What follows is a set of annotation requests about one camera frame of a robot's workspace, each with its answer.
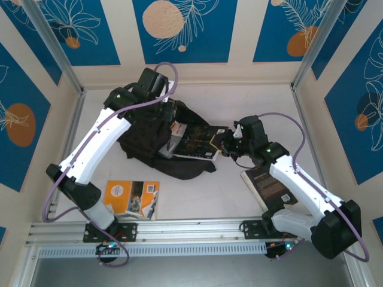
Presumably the black book gold print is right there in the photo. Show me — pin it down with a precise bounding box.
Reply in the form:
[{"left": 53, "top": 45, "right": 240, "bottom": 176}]
[{"left": 171, "top": 124, "right": 230, "bottom": 162}]

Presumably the white slotted cable duct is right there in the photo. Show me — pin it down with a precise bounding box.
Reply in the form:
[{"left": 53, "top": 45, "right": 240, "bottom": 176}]
[{"left": 38, "top": 242, "right": 268, "bottom": 258}]

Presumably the black student backpack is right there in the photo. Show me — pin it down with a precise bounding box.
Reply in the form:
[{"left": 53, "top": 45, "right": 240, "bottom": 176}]
[{"left": 118, "top": 100, "right": 230, "bottom": 181}]

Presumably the small circuit board green light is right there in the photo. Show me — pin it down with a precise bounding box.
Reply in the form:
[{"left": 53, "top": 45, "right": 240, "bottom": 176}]
[
  {"left": 265, "top": 241, "right": 300, "bottom": 259},
  {"left": 95, "top": 242, "right": 121, "bottom": 255}
]

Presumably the blue floral wall panel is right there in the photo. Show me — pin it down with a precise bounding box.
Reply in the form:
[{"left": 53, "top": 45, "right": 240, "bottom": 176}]
[
  {"left": 253, "top": 0, "right": 333, "bottom": 63},
  {"left": 38, "top": 0, "right": 121, "bottom": 66},
  {"left": 132, "top": 0, "right": 239, "bottom": 65},
  {"left": 324, "top": 20, "right": 383, "bottom": 186},
  {"left": 0, "top": 41, "right": 51, "bottom": 193}
]

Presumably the aluminium frame post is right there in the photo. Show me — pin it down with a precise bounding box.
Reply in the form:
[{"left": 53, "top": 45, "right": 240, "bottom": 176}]
[
  {"left": 21, "top": 0, "right": 87, "bottom": 95},
  {"left": 291, "top": 0, "right": 351, "bottom": 92}
]

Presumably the dark book brown text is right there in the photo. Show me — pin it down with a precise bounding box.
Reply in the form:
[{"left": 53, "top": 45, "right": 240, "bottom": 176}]
[{"left": 241, "top": 168, "right": 299, "bottom": 212}]

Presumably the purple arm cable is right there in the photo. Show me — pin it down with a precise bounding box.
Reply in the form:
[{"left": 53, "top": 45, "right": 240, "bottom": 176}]
[
  {"left": 41, "top": 62, "right": 180, "bottom": 267},
  {"left": 257, "top": 112, "right": 370, "bottom": 263}
]

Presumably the aluminium table side rail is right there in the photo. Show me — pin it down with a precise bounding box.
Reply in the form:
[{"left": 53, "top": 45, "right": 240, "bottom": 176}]
[
  {"left": 291, "top": 85, "right": 329, "bottom": 195},
  {"left": 44, "top": 89, "right": 88, "bottom": 222}
]

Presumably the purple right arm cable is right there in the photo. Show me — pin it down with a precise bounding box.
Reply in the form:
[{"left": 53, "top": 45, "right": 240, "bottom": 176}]
[{"left": 257, "top": 112, "right": 370, "bottom": 263}]

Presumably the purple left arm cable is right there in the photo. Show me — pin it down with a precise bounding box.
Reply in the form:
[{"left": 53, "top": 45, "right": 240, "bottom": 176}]
[{"left": 41, "top": 62, "right": 180, "bottom": 267}]

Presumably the orange paperback book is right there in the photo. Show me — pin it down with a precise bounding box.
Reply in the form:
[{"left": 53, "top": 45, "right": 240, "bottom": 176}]
[{"left": 104, "top": 180, "right": 161, "bottom": 221}]

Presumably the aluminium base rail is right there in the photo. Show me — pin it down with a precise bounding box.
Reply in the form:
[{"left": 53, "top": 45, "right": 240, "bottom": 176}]
[{"left": 25, "top": 215, "right": 357, "bottom": 248}]

